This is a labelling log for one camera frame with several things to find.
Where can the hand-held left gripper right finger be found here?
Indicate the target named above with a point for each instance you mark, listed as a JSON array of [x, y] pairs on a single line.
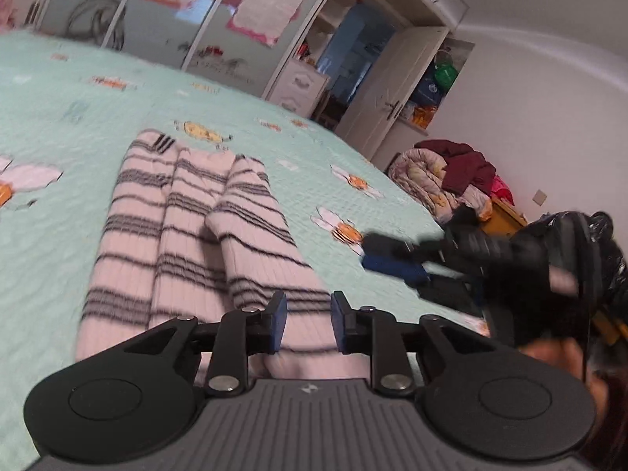
[[339, 326]]

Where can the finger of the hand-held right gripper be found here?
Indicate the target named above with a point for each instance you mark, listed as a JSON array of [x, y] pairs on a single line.
[[456, 294], [392, 267]]

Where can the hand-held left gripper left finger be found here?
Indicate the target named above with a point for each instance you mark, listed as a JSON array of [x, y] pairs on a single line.
[[277, 324]]

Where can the white black striped knit sweater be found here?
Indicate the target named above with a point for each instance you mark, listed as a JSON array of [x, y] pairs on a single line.
[[186, 235]]

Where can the person's right hand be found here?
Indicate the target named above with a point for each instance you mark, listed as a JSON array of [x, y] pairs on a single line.
[[564, 351]]

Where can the yellow wooden dresser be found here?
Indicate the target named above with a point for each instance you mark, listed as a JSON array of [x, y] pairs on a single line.
[[505, 216]]

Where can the pink cloth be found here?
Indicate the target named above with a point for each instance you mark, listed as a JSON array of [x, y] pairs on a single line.
[[501, 190]]

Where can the rolled floral quilt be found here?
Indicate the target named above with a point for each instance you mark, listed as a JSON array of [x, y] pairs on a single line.
[[427, 181]]

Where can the black puffer jacket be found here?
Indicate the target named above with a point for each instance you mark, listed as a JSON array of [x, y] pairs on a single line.
[[611, 255]]

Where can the dark red jacket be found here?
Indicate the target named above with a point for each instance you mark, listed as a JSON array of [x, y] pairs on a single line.
[[461, 164]]

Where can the orange packets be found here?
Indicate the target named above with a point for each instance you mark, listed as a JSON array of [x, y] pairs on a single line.
[[423, 117]]

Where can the white door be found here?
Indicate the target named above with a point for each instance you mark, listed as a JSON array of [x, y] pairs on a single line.
[[387, 93]]

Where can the blue bag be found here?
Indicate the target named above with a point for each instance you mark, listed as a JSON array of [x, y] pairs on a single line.
[[427, 91]]

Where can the white drawer cabinet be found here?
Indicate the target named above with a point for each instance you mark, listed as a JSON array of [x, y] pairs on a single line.
[[301, 86]]

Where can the green bag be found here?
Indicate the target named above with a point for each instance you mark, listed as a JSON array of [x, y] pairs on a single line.
[[445, 71]]

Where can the pink-framed poster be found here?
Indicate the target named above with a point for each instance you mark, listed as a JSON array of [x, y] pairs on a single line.
[[267, 2]]

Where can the bee-print quilted bedspread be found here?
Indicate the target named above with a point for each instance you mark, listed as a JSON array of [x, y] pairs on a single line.
[[59, 122]]

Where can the wardrobe with sliding doors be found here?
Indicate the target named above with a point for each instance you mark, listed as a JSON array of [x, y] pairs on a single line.
[[171, 24]]

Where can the beige wall switch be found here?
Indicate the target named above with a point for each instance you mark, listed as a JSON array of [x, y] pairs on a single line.
[[539, 197]]

